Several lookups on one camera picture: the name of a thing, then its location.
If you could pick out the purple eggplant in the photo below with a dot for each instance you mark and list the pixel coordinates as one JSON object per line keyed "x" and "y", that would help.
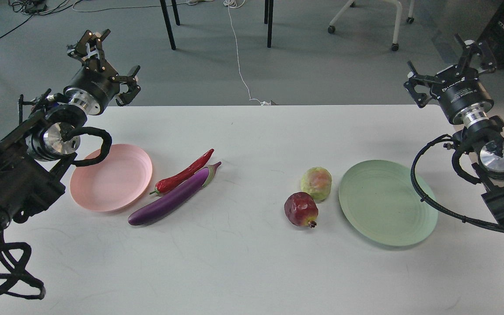
{"x": 165, "y": 205}

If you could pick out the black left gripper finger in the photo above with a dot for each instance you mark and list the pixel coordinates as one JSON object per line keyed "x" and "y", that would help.
{"x": 89, "y": 50}
{"x": 130, "y": 81}

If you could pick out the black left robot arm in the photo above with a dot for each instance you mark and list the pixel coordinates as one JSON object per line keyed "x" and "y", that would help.
{"x": 37, "y": 153}

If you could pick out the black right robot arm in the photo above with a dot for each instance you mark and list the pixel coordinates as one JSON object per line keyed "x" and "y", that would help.
{"x": 478, "y": 149}

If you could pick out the green plate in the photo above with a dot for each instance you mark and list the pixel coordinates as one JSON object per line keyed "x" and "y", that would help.
{"x": 378, "y": 199}

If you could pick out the green-pink peach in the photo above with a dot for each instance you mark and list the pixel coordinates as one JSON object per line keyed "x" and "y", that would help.
{"x": 317, "y": 182}

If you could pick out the white rolling chair base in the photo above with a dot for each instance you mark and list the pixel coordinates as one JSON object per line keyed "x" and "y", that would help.
{"x": 359, "y": 15}

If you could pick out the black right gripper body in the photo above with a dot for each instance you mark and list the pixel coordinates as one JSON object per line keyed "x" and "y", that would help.
{"x": 460, "y": 96}

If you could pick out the red chili pepper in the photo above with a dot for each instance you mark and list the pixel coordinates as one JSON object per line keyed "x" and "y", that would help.
{"x": 166, "y": 185}

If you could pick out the red pomegranate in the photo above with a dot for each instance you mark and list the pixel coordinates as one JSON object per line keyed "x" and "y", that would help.
{"x": 301, "y": 210}

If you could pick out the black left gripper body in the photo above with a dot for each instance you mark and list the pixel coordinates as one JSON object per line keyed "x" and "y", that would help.
{"x": 93, "y": 89}

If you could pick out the pink plate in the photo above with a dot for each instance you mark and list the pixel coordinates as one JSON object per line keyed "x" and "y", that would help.
{"x": 114, "y": 183}

